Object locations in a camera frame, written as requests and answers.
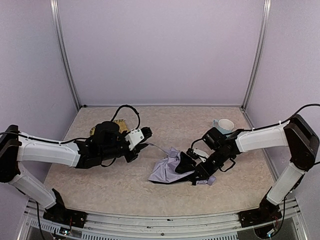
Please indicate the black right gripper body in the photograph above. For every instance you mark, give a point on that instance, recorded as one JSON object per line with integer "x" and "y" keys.
{"x": 200, "y": 171}

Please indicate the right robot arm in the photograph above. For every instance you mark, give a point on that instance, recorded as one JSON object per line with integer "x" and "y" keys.
{"x": 294, "y": 134}

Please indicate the light blue mug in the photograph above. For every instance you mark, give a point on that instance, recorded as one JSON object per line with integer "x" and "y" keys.
{"x": 225, "y": 126}

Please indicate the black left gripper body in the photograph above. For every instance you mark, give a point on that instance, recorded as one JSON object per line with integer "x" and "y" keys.
{"x": 133, "y": 153}

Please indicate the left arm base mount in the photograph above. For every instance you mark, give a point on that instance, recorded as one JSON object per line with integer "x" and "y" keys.
{"x": 66, "y": 216}

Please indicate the right aluminium corner post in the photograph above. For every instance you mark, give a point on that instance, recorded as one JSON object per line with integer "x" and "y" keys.
{"x": 258, "y": 53}

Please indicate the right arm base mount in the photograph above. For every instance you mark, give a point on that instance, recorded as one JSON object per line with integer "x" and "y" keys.
{"x": 260, "y": 215}

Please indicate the left aluminium corner post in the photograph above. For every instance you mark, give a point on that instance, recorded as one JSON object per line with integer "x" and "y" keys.
{"x": 54, "y": 5}

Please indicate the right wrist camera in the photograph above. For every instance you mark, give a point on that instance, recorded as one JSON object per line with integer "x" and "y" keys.
{"x": 196, "y": 153}

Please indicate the aluminium front rail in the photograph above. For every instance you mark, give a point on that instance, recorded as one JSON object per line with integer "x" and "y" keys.
{"x": 217, "y": 226}

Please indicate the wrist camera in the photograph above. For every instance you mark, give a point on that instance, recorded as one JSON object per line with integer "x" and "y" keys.
{"x": 137, "y": 136}
{"x": 196, "y": 153}

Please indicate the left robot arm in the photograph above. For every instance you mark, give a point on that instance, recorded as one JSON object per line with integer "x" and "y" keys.
{"x": 108, "y": 142}

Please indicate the woven bamboo tray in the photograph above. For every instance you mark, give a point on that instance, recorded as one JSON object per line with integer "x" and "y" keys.
{"x": 120, "y": 122}

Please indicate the aluminium corner post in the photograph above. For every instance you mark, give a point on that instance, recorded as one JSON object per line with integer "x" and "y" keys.
{"x": 54, "y": 5}
{"x": 258, "y": 53}

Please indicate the lilac folding umbrella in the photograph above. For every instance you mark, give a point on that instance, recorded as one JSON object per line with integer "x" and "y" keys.
{"x": 177, "y": 167}

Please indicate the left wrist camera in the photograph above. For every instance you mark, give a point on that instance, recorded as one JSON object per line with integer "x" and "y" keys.
{"x": 137, "y": 136}

